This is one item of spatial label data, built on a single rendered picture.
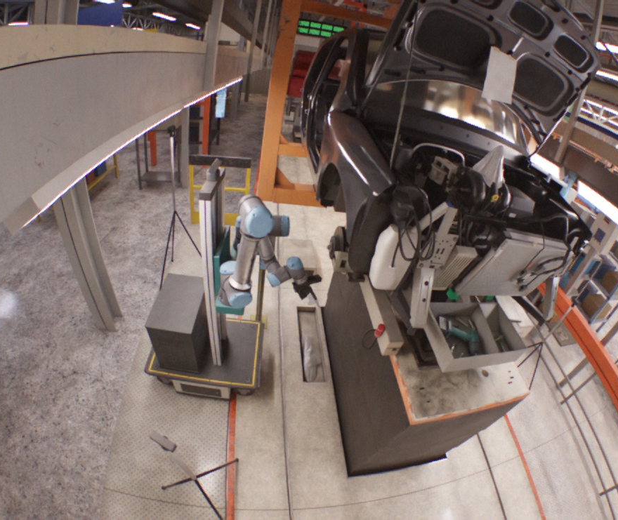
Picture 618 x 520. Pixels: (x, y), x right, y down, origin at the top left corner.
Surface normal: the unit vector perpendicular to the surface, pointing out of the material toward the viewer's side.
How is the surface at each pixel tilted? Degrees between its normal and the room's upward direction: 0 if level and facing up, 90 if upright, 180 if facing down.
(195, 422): 0
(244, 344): 0
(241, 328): 0
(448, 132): 92
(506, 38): 118
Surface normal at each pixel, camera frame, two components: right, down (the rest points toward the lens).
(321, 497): 0.16, -0.79
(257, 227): 0.48, 0.48
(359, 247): 0.08, 0.60
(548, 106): -0.07, 0.88
